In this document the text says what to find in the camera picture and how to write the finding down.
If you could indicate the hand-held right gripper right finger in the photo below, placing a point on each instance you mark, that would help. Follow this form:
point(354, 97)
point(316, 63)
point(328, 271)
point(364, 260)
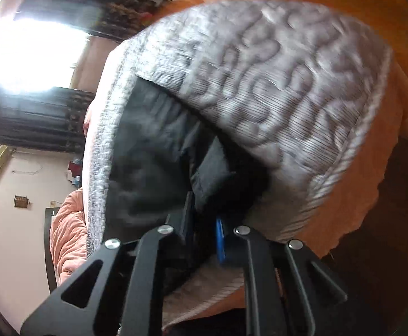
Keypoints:
point(220, 241)

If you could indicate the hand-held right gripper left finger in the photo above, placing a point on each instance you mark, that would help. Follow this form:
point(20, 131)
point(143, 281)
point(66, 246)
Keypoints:
point(186, 224)

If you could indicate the black pants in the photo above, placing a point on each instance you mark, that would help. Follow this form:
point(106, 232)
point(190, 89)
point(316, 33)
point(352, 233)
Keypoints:
point(148, 168)

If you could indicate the pink ruffled comforter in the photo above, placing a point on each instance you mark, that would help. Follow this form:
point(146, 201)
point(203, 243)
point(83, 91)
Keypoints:
point(67, 231)

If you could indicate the pile of colourful clothes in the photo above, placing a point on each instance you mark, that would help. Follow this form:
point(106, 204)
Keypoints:
point(74, 173)

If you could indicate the dark wooden headboard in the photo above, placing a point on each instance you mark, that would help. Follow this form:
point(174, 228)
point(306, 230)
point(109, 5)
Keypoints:
point(50, 245)

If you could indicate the grey quilted blanket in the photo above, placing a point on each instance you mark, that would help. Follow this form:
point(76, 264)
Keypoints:
point(277, 87)

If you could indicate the dark patterned curtain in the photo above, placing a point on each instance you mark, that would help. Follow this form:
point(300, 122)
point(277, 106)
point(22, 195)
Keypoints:
point(39, 119)
point(85, 3)

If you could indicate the pink bed sheet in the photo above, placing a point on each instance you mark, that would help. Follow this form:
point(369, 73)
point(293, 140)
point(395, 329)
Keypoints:
point(405, 105)

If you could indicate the bright window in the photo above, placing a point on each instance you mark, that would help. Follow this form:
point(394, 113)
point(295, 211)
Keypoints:
point(32, 52)

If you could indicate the small brown wall ornament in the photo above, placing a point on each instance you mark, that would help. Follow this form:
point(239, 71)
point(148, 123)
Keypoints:
point(21, 202)

